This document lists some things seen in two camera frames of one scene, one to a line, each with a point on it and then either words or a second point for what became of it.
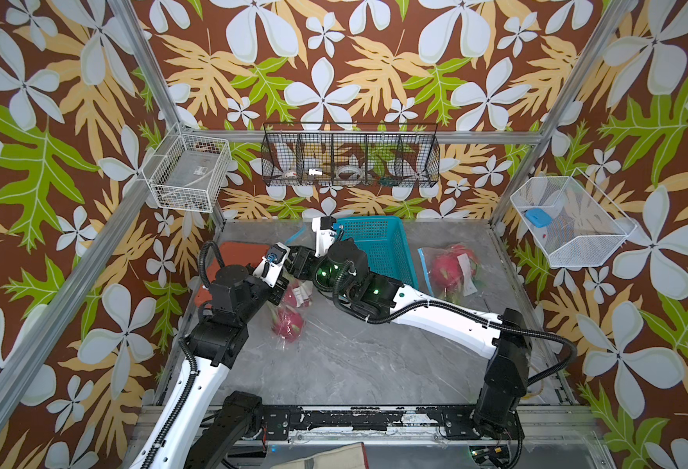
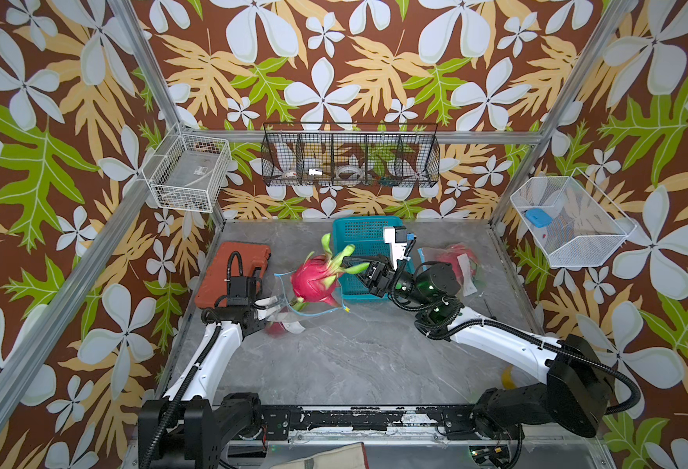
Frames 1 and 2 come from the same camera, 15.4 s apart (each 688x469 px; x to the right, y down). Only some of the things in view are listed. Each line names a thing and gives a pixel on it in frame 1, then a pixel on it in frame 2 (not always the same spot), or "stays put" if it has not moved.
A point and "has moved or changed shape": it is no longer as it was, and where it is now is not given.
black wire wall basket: [350, 154] stays put
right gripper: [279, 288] -> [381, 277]
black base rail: [288, 422] stays put
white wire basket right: [584, 228] stays put
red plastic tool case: [234, 254] stays put
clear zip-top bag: [452, 272] stays put
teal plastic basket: [383, 241] stays put
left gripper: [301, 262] -> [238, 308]
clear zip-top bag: [293, 301] has moved or changed shape
